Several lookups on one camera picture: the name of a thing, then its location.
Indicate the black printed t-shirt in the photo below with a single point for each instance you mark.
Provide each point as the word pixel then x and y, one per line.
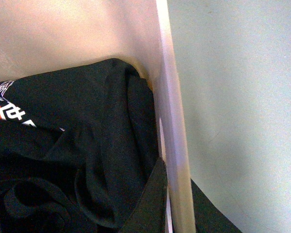
pixel 77 147

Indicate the beige plastic laundry hamper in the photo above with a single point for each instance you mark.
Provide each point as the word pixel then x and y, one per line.
pixel 38 36

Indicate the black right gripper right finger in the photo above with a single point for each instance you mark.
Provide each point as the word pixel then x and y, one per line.
pixel 208 219

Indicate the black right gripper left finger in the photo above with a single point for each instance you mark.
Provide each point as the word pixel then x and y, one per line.
pixel 149 215

